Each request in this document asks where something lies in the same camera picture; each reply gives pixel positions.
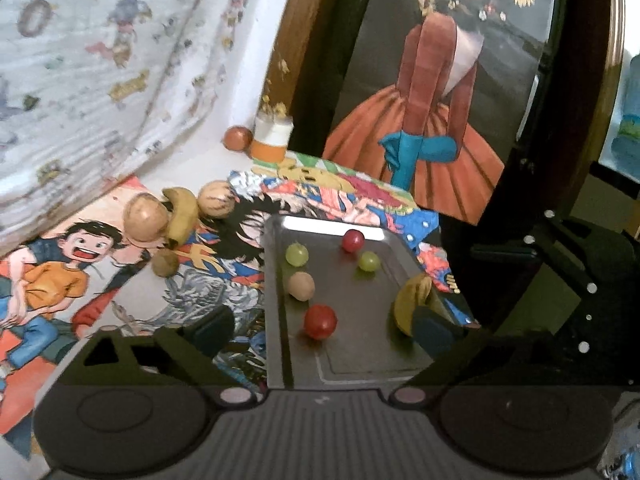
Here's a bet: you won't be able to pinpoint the small yellow banana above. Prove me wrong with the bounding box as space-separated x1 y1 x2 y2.
392 274 447 337

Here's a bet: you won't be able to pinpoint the brown wooden door frame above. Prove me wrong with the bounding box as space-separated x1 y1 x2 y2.
264 0 346 137

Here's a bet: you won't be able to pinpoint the small red grape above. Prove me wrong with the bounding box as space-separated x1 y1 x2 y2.
341 228 365 254

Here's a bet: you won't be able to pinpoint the small red apple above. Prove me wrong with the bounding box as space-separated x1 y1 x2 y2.
223 125 254 152

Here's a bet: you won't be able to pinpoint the colourful anime poster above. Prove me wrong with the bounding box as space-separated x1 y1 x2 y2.
226 151 477 328

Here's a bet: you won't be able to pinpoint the wall poster orange dress figure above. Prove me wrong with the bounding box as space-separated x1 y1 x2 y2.
321 0 557 227

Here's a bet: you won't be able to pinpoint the large yellow banana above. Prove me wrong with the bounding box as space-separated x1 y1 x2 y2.
162 187 200 246

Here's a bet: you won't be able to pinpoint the blue plastic bottle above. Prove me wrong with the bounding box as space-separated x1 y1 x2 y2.
611 102 640 187

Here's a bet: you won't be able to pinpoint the tan round fruit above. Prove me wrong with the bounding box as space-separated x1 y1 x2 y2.
287 270 316 302

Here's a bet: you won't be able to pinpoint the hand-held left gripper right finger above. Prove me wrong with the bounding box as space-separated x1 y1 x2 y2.
391 305 601 409

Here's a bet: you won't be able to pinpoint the striped yellow pepino melon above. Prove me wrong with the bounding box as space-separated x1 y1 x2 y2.
123 194 170 244
197 179 235 219

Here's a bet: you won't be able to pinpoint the dried yellow flowers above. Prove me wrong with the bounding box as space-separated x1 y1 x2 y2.
257 59 292 117

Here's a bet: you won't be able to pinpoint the curved brown wooden frame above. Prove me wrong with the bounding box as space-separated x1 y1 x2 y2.
547 0 628 223

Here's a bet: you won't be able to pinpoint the brown kiwi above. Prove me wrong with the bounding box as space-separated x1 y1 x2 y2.
151 248 180 278

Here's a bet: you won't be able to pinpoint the orange cartoon boys poster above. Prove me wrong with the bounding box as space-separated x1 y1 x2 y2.
0 174 238 462

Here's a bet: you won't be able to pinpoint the white cartoon printed blanket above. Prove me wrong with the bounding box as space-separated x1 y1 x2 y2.
0 0 306 257

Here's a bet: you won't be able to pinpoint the metal tray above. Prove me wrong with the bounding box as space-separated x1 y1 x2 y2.
261 214 453 391

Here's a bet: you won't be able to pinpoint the red tomato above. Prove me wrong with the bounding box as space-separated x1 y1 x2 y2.
303 304 338 340

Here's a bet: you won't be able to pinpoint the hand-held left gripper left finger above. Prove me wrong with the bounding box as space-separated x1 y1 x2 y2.
64 304 257 409

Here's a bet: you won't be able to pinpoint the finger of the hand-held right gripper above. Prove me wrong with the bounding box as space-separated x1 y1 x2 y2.
470 241 540 262

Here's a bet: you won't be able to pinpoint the white and orange jar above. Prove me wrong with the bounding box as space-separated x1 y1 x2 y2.
249 114 294 164

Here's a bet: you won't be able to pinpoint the grey-haired anime warriors poster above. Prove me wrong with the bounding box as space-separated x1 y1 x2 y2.
100 240 272 403

